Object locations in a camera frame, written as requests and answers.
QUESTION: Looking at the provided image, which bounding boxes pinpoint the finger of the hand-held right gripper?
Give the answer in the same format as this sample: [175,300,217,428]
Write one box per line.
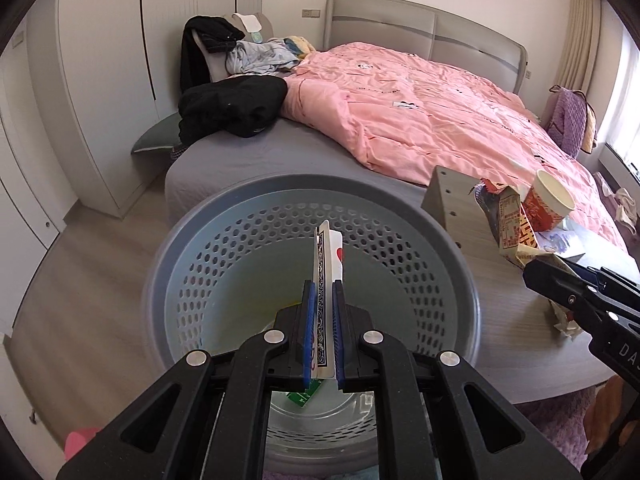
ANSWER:
[567,261,640,321]
[523,256,626,341]

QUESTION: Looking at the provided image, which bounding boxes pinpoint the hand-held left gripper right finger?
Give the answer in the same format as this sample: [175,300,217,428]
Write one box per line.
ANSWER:
[330,277,583,480]

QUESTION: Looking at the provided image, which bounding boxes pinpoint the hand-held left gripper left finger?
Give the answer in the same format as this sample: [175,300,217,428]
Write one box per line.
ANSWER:
[55,280,321,480]

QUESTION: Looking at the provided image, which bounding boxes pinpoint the white paper bag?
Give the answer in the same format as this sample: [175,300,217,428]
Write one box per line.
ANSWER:
[550,295,586,338]

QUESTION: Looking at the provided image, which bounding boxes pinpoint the small card packet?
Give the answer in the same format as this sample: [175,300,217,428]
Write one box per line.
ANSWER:
[310,220,346,381]

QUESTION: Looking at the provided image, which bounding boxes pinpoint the red and white carton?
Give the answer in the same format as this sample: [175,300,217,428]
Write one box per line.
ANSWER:
[480,182,541,267]

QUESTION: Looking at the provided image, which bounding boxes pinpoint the green cardboard box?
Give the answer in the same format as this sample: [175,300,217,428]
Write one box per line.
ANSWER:
[285,377,326,408]

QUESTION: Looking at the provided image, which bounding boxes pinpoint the red and white paper cup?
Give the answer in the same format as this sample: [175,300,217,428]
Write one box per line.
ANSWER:
[520,169,577,233]

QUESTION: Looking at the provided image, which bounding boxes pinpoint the blue perforated plastic basket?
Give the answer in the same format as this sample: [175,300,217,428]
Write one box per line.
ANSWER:
[141,174,482,480]

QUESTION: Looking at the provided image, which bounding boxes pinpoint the person's right hand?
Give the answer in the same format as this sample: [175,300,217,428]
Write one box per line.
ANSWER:
[584,375,625,453]

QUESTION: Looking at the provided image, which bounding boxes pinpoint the white and pink clothes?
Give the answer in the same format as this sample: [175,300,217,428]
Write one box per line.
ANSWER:
[595,172,640,238]

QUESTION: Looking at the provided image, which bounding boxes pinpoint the purple garment on chair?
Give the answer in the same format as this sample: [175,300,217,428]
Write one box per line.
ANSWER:
[548,85,598,153]

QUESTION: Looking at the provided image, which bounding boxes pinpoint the window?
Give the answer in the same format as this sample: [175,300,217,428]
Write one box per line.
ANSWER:
[597,5,640,171]

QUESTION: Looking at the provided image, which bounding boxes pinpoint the grey upholstered bed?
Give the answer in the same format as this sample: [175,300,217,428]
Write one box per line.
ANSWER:
[165,0,628,256]

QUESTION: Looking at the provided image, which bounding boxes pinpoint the pink blanket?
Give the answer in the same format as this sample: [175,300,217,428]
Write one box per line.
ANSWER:
[280,42,626,251]

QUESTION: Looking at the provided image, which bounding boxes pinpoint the black clothes pile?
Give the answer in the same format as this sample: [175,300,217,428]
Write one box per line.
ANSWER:
[177,76,289,146]

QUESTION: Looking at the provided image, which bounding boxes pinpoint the beige curtain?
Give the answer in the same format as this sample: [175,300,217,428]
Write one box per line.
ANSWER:
[557,0,603,96]

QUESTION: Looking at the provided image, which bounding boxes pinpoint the pink plastic object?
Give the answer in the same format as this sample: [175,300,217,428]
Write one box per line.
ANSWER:
[64,427,103,461]

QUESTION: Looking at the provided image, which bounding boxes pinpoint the light blue clothes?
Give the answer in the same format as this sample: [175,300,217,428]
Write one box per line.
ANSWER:
[225,37,301,77]

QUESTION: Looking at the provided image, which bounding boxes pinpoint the yellow plush toy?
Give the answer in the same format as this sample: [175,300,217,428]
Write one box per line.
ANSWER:
[285,35,317,58]

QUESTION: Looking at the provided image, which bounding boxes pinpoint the black jacket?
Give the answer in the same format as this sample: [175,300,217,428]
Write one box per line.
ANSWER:
[180,15,246,93]

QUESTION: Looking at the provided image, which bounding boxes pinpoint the white wardrobe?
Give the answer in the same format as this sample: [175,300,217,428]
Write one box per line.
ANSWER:
[55,0,266,218]

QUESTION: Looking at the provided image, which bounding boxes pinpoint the white cloth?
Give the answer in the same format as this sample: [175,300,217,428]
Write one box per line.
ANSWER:
[232,12,262,33]

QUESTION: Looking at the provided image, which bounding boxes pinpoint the white door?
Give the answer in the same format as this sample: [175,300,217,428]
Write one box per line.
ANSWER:
[0,30,68,336]

